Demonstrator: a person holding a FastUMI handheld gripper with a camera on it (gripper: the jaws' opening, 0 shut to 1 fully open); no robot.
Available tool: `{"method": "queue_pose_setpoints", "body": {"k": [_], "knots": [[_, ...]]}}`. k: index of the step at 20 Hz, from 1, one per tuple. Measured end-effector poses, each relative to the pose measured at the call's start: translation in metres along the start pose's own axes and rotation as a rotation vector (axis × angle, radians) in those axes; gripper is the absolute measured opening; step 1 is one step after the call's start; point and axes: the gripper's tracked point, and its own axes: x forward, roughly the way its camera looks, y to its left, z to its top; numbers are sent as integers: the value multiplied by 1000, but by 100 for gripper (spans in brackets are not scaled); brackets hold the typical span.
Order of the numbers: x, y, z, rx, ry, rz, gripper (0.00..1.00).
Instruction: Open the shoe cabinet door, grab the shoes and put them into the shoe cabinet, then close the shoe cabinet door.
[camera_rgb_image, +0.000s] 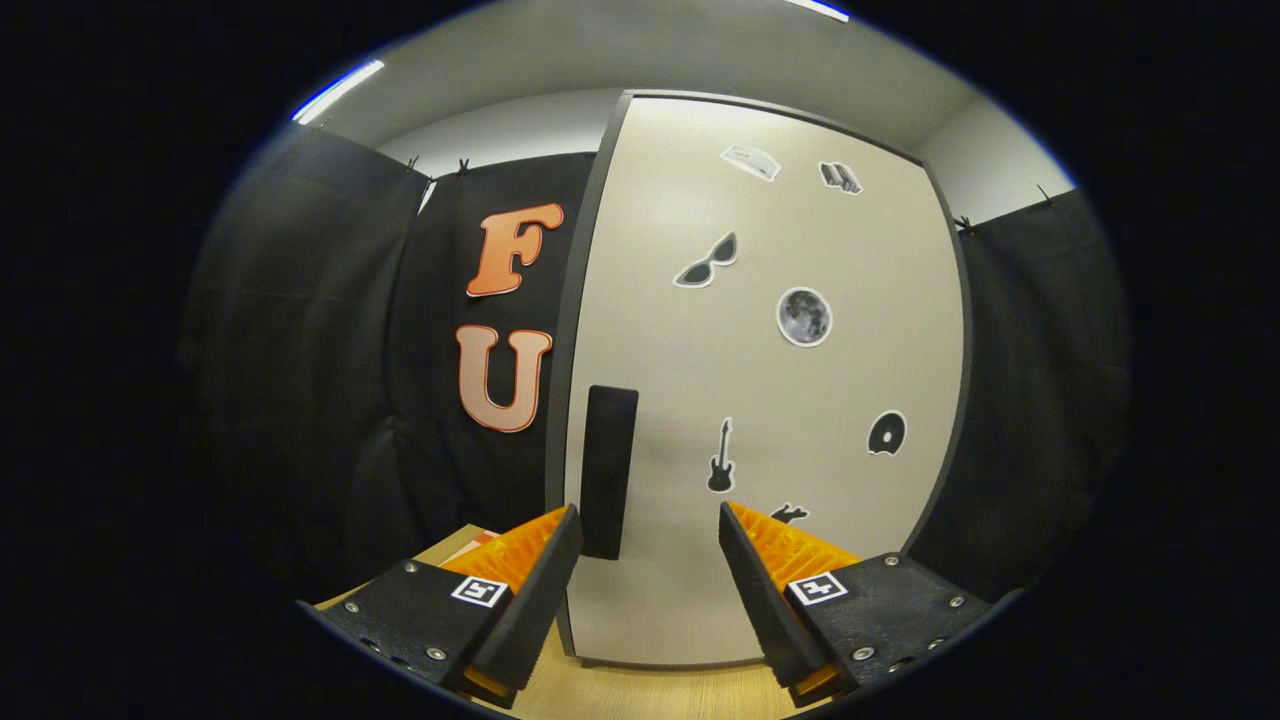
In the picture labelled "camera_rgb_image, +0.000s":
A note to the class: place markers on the black backdrop cloth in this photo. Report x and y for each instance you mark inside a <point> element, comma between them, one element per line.
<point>300,350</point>

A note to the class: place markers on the grey shoe cabinet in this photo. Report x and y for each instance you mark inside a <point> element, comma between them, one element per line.
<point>580,300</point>

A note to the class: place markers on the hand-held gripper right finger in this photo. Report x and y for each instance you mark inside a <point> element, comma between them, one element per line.
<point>760,600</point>

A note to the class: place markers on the ceiling light strip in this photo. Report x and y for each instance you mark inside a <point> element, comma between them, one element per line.
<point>822,9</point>
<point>338,92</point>

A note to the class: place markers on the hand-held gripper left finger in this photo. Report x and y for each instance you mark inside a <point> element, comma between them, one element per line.
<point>540,600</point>

